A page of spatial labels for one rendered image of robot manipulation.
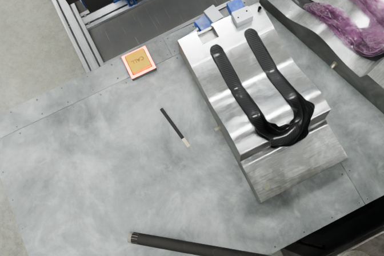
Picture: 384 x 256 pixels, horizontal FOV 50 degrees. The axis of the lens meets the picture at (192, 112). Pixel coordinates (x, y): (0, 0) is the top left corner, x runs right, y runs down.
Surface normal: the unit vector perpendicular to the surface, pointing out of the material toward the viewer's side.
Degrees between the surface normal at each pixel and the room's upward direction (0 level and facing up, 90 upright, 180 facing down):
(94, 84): 0
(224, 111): 27
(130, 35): 0
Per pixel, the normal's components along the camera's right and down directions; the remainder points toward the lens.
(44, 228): -0.04, -0.25
